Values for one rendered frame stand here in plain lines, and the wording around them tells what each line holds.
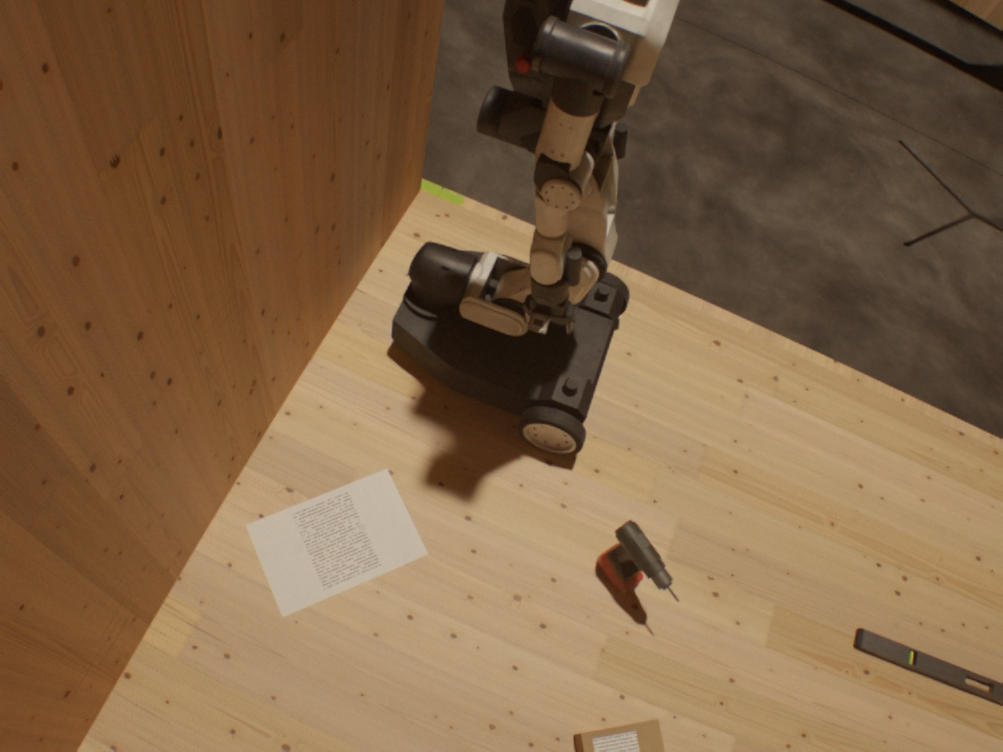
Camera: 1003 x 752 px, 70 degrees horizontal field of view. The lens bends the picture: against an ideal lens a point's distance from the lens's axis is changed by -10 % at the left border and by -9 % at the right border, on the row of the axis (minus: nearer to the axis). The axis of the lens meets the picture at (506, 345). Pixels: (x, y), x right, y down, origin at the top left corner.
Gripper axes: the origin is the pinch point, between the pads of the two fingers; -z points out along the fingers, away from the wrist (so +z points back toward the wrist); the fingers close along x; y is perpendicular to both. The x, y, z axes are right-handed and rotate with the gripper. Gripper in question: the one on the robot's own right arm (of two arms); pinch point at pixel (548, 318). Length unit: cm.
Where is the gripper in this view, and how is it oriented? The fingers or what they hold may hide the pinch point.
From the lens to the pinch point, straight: 192.0
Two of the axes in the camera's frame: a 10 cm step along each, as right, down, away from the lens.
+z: -0.2, -5.6, -8.3
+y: 3.2, -7.9, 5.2
